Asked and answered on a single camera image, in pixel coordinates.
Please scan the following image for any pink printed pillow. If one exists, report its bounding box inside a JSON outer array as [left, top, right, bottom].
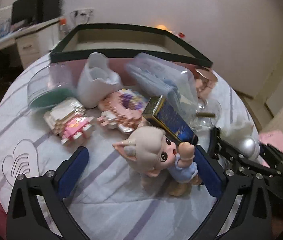
[[259, 130, 283, 153]]

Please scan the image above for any rose gold candle jar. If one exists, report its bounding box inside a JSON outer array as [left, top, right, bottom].
[[194, 68, 218, 99]]

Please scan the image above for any pink purple block toy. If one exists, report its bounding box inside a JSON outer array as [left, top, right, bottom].
[[97, 88, 147, 134]]

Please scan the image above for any wall power outlet strip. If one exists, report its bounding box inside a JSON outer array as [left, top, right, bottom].
[[69, 8, 94, 18]]

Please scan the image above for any white desk with drawers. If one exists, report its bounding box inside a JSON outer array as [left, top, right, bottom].
[[0, 18, 60, 69]]

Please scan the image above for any clear dome teal base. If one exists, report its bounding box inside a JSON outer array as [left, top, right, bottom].
[[27, 64, 77, 109]]

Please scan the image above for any white dragon ball figurine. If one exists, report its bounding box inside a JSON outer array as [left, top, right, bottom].
[[221, 115, 260, 161]]

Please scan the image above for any blue gold card box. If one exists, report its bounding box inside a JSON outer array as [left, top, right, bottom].
[[142, 95, 198, 146]]

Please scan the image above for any pink storage box black rim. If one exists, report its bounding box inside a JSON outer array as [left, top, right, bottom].
[[50, 23, 213, 83]]

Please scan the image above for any clear plastic case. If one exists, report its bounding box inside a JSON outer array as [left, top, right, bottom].
[[126, 53, 198, 123]]

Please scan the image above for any red cap bottle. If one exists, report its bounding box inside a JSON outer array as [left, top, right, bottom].
[[59, 18, 69, 35]]

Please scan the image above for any black computer monitor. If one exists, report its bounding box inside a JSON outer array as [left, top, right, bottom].
[[11, 0, 37, 24]]

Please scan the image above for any white egg-shaped cup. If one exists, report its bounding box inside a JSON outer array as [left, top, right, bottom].
[[77, 53, 123, 108]]

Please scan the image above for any black computer tower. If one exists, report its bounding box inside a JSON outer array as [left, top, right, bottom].
[[36, 0, 61, 23]]

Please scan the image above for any cat-eared girl figurine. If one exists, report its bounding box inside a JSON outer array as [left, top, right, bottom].
[[113, 125, 202, 197]]

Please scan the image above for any orange octopus plush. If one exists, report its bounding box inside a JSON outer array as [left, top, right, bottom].
[[156, 24, 172, 33]]

